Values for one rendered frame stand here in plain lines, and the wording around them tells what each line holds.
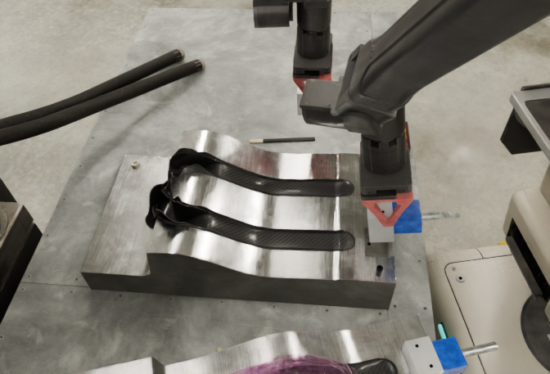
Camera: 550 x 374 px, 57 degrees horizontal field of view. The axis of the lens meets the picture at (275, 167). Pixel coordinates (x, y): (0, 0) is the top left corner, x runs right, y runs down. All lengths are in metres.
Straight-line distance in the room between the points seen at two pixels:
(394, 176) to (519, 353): 0.90
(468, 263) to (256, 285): 0.88
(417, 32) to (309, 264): 0.48
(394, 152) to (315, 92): 0.13
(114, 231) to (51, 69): 2.04
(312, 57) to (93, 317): 0.56
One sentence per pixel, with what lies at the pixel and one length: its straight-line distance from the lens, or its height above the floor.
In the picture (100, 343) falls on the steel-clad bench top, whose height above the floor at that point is 0.80.
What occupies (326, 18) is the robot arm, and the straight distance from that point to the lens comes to 0.85.
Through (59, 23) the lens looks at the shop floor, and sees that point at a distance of 3.25.
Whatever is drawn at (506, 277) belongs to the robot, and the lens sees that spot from 1.59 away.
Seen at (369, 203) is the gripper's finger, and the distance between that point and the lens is 0.69.
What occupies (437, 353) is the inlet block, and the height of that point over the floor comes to 0.87.
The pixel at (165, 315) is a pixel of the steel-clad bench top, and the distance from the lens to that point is 0.88.
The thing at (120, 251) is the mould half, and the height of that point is 0.86.
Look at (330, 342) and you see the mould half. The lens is 0.76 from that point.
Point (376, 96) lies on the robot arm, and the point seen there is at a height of 1.24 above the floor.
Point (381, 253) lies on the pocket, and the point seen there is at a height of 0.86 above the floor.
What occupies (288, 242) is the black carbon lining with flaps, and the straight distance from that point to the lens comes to 0.83.
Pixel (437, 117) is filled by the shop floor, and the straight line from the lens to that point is 2.39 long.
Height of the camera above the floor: 1.57
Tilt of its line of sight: 49 degrees down
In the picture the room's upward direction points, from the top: 3 degrees counter-clockwise
